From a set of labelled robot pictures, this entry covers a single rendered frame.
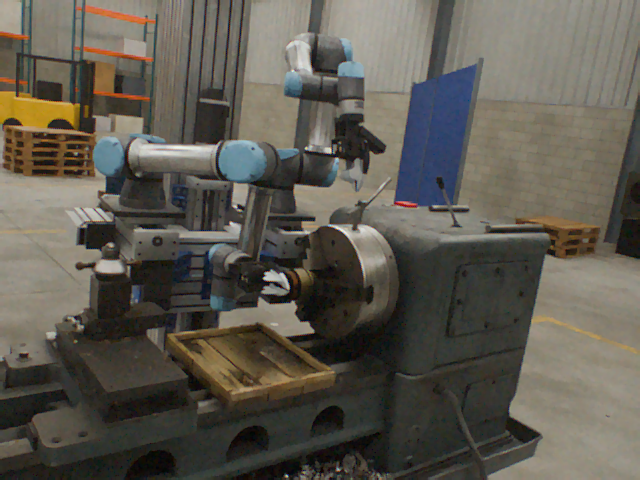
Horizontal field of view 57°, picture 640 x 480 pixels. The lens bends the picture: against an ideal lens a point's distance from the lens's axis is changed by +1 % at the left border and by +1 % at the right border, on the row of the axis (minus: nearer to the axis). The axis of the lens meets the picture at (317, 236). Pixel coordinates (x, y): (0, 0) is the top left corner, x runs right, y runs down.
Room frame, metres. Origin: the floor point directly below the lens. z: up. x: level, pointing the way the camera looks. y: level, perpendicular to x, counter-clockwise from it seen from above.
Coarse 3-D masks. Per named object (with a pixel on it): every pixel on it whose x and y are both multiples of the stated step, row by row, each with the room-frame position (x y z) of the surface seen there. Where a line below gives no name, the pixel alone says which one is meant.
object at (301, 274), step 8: (288, 272) 1.46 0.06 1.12; (296, 272) 1.47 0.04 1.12; (304, 272) 1.48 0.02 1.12; (312, 272) 1.51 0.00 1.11; (288, 280) 1.44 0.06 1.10; (296, 280) 1.45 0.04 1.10; (304, 280) 1.46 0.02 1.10; (312, 280) 1.46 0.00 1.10; (296, 288) 1.44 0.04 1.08; (304, 288) 1.45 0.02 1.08; (312, 288) 1.46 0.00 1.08; (280, 296) 1.47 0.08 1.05; (288, 296) 1.44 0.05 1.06; (296, 296) 1.45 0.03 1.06; (304, 296) 1.46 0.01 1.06
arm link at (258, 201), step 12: (264, 180) 1.72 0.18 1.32; (276, 180) 1.74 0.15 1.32; (252, 192) 1.73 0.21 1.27; (264, 192) 1.73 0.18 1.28; (252, 204) 1.73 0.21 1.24; (264, 204) 1.74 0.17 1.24; (252, 216) 1.73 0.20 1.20; (264, 216) 1.75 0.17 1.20; (252, 228) 1.73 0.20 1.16; (264, 228) 1.76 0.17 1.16; (240, 240) 1.75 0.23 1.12; (252, 240) 1.73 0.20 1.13; (252, 252) 1.74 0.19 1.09
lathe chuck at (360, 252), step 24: (336, 240) 1.54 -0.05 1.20; (360, 240) 1.51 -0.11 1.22; (336, 264) 1.53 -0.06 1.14; (360, 264) 1.45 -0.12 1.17; (384, 264) 1.49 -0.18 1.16; (384, 288) 1.47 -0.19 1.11; (336, 312) 1.50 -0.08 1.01; (360, 312) 1.43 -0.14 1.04; (384, 312) 1.48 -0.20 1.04; (336, 336) 1.49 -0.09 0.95
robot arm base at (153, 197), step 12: (132, 180) 1.84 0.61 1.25; (144, 180) 1.84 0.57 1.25; (156, 180) 1.86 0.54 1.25; (120, 192) 1.86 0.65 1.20; (132, 192) 1.83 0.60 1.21; (144, 192) 1.83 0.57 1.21; (156, 192) 1.85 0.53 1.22; (120, 204) 1.84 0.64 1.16; (132, 204) 1.82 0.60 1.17; (144, 204) 1.82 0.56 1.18; (156, 204) 1.84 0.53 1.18
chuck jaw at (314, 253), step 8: (312, 232) 1.62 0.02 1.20; (304, 240) 1.58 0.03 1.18; (312, 240) 1.57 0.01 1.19; (320, 240) 1.58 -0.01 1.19; (304, 248) 1.58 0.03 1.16; (312, 248) 1.55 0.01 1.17; (320, 248) 1.57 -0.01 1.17; (304, 256) 1.54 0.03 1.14; (312, 256) 1.54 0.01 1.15; (320, 256) 1.56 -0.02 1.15; (296, 264) 1.53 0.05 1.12; (304, 264) 1.51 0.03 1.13; (312, 264) 1.53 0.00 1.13; (320, 264) 1.54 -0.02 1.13; (320, 272) 1.57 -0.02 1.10
